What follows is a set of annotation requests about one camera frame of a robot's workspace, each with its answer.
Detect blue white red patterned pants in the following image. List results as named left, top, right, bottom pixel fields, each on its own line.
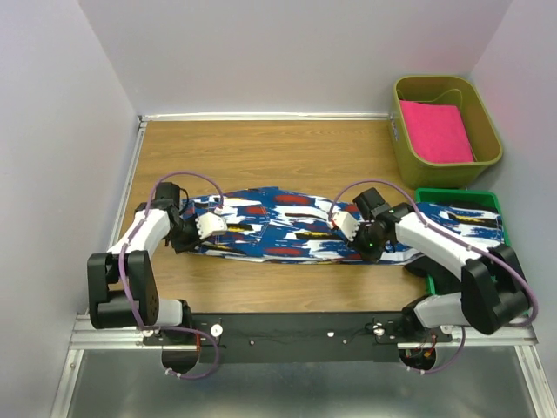
left=182, top=186, right=507, bottom=264

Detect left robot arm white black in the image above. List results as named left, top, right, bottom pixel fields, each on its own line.
left=87, top=182, right=201, bottom=344

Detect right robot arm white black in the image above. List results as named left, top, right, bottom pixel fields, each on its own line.
left=343, top=188, right=539, bottom=341

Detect black garment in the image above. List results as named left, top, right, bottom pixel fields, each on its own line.
left=404, top=198, right=501, bottom=297

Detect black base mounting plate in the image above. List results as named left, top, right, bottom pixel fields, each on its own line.
left=143, top=311, right=452, bottom=369

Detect pink folded cloth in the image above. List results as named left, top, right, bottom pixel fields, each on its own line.
left=399, top=100, right=474, bottom=164

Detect green plastic tray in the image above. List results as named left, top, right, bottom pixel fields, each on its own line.
left=413, top=187, right=530, bottom=316

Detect olive green plastic bin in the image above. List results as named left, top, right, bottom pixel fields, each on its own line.
left=389, top=75, right=503, bottom=189

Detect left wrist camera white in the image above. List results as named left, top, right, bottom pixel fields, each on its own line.
left=195, top=212, right=228, bottom=240

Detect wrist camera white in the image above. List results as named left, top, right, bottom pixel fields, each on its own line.
left=330, top=211, right=360, bottom=242
left=195, top=212, right=228, bottom=240

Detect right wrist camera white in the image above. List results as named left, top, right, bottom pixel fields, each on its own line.
left=330, top=211, right=360, bottom=242

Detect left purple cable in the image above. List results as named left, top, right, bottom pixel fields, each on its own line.
left=119, top=170, right=225, bottom=381

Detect purple cable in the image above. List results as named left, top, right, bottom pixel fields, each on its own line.
left=119, top=170, right=225, bottom=381
left=328, top=179, right=539, bottom=375

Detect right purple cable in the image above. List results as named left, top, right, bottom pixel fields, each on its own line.
left=328, top=179, right=539, bottom=375

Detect aluminium frame rail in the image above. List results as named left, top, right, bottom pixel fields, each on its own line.
left=51, top=316, right=546, bottom=417

